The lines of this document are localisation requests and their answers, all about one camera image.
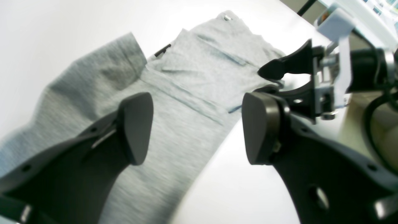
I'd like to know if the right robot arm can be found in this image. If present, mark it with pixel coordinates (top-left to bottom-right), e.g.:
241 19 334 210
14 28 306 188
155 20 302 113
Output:
258 5 397 173

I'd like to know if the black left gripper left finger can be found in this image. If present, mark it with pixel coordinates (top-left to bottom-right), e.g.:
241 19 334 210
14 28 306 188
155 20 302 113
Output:
0 92 154 224

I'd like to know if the grey T-shirt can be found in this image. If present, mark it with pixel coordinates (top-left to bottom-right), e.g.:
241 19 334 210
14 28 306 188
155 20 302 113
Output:
1 11 284 224

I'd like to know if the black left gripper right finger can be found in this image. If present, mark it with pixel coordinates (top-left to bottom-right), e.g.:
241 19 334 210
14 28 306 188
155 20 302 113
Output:
242 92 398 224

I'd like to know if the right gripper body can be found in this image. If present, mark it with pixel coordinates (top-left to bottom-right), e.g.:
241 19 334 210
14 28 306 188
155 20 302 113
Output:
313 8 397 120

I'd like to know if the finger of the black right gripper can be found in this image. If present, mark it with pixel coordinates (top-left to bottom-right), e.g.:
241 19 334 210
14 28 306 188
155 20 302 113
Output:
254 84 317 124
257 39 314 81

